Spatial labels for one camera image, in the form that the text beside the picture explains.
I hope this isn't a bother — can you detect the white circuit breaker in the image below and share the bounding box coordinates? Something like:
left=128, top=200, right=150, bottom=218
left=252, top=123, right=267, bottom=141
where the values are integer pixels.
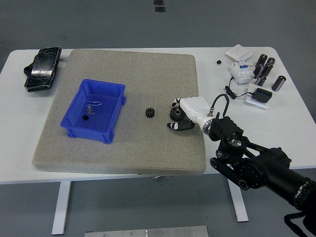
left=230, top=60, right=255, bottom=86

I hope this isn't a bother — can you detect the large black gear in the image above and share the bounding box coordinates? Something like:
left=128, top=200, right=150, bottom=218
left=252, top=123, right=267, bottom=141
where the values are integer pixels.
left=169, top=106, right=185, bottom=122

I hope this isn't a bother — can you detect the black wrapped device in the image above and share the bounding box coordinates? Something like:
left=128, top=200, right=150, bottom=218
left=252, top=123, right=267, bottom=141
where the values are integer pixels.
left=23, top=46, right=62, bottom=93

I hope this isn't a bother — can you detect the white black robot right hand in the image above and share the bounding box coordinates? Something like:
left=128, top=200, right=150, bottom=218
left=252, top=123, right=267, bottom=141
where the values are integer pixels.
left=167, top=96, right=214, bottom=131

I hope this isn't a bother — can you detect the black power adapter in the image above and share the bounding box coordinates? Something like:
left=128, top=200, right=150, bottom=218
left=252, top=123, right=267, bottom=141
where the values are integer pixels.
left=251, top=88, right=273, bottom=102

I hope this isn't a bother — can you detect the white table leg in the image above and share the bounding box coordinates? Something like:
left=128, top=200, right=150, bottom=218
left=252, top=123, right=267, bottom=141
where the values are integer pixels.
left=51, top=181, right=72, bottom=235
left=226, top=172, right=249, bottom=222

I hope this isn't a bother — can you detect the white wall switch plate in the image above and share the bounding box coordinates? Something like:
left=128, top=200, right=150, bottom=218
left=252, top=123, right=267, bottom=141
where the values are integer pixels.
left=226, top=43, right=254, bottom=61

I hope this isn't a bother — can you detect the grey-brown foam mat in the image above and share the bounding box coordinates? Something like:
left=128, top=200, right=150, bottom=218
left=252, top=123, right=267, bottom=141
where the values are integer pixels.
left=32, top=48, right=207, bottom=176

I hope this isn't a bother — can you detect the white flat plate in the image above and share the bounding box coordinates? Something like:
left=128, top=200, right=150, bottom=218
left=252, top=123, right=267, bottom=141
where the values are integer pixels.
left=245, top=82, right=270, bottom=110

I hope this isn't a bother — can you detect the black adapter cord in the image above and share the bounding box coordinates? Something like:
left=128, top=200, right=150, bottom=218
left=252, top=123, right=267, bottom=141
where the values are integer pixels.
left=224, top=76, right=255, bottom=100

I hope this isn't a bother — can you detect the blue plastic box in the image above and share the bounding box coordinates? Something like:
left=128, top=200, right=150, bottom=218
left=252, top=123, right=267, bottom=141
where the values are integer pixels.
left=60, top=79, right=127, bottom=145

